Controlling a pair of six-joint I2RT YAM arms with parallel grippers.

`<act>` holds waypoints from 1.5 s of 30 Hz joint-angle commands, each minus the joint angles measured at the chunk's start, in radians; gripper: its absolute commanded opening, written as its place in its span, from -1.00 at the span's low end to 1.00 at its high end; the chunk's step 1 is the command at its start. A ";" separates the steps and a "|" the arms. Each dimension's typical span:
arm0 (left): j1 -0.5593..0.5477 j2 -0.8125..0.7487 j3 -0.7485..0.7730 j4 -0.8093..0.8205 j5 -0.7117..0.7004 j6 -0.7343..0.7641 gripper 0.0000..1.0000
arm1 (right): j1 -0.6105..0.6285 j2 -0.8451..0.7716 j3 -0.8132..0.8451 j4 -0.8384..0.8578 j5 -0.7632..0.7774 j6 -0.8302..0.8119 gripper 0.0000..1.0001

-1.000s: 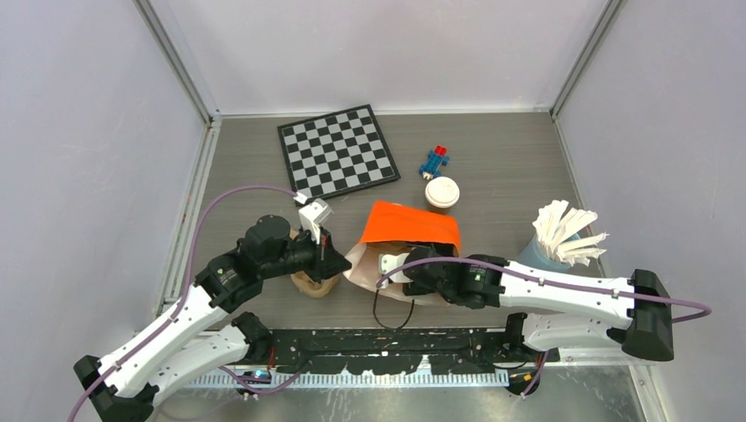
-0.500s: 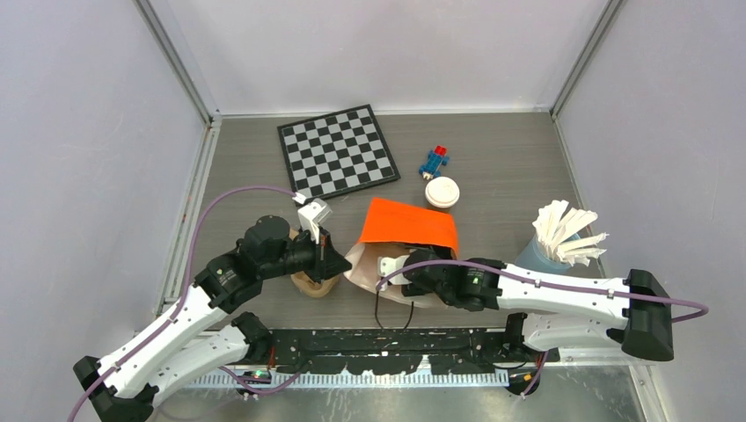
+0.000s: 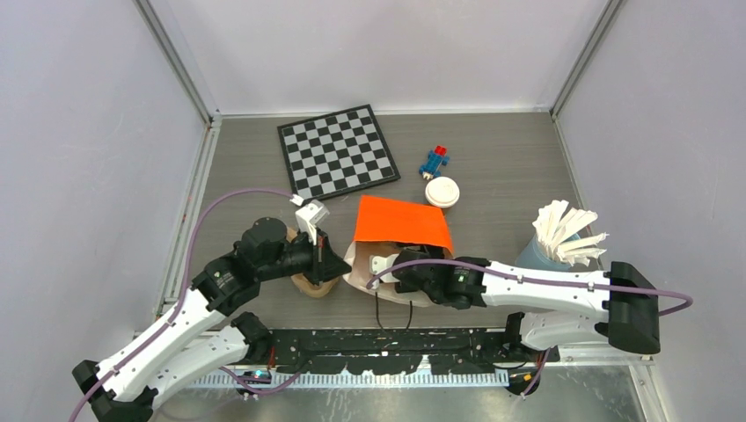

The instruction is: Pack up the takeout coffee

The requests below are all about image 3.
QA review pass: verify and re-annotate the white paper-wrapped straws bundle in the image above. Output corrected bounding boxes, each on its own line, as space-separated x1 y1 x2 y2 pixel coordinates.
527 200 608 270

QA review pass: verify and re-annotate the orange paper bag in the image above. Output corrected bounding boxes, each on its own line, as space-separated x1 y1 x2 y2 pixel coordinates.
343 195 453 308

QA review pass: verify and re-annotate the brown pulp cup carrier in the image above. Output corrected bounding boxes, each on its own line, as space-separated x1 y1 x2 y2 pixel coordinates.
282 228 342 298

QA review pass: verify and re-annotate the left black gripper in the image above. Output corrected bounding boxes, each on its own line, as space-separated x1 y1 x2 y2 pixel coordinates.
258 226 352 285

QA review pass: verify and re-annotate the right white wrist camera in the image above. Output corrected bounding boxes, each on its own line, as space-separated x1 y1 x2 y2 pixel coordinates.
366 253 399 289

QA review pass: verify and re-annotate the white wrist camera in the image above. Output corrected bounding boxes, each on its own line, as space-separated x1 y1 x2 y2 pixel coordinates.
366 253 399 289
290 194 330 245

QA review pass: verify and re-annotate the blue straw holder cup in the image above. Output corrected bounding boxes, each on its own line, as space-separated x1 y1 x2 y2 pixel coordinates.
515 236 572 272

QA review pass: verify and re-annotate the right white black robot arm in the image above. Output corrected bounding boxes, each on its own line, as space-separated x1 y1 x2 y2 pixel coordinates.
391 250 661 361

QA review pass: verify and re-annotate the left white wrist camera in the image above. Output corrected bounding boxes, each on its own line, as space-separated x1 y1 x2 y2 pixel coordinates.
290 194 330 245

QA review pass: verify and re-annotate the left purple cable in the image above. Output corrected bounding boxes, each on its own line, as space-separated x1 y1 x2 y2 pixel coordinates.
69 187 304 422

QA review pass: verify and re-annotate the black white chessboard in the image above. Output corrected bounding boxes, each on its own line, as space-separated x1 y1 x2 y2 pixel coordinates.
277 105 401 200

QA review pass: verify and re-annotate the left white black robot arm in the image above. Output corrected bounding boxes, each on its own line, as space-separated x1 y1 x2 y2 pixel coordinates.
72 217 352 421

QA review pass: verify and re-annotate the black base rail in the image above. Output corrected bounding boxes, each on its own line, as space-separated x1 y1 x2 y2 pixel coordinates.
237 328 543 375

